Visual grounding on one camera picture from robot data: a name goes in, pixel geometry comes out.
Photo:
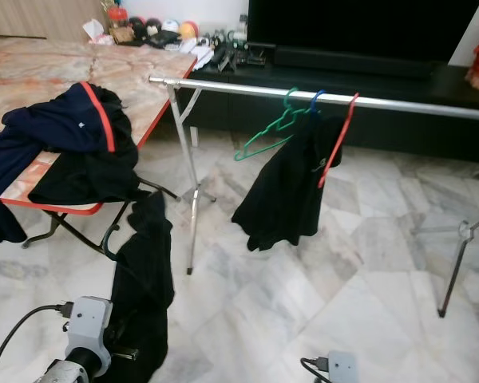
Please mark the navy shirt red stripe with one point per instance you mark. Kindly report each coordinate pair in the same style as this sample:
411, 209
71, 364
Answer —
4, 183

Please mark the black clothes hanger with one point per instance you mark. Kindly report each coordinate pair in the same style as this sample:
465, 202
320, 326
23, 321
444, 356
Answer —
104, 239

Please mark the black shirt green six print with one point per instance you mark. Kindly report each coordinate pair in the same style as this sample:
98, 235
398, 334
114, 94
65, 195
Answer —
144, 295

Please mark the green clothes hanger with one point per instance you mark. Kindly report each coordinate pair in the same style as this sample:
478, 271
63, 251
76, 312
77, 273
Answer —
289, 114

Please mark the blue clothes hanger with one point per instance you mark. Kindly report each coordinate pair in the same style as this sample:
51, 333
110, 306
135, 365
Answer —
314, 100

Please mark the red clothes hanger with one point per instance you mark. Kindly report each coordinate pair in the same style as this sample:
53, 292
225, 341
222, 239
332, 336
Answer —
354, 100

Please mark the marble pattern folding table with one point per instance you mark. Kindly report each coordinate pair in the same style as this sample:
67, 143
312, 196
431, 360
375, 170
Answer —
32, 68

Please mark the wooden cabinet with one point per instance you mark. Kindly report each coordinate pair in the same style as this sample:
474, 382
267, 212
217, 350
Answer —
40, 16

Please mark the white tissue box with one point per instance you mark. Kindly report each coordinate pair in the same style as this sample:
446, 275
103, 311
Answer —
94, 30

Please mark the black plush toy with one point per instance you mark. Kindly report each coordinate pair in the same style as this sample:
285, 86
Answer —
145, 32

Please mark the black tv cabinet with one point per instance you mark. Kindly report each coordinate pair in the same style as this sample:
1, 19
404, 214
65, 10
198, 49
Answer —
219, 116

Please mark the white blue ball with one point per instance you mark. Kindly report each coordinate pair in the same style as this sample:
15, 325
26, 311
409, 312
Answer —
170, 26

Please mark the white papers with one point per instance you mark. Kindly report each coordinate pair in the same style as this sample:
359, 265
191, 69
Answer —
201, 52

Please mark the orange yellow ball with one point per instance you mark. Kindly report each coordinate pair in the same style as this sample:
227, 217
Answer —
189, 29

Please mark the silver clothes rack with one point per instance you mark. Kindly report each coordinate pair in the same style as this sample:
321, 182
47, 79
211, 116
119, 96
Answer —
231, 87

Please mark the black green toy figures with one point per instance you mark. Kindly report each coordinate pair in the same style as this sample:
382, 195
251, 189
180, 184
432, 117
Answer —
235, 54

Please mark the black shirt small logo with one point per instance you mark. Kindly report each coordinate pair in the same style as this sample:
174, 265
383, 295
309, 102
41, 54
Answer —
287, 195

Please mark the black television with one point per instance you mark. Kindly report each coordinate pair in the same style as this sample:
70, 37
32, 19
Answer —
351, 28

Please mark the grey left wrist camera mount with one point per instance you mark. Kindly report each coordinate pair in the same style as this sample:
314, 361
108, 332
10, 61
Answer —
89, 323

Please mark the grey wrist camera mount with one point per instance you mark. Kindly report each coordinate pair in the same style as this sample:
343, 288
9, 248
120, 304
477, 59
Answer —
343, 367
89, 323

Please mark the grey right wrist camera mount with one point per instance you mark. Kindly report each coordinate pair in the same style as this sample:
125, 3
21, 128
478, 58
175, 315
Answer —
343, 367

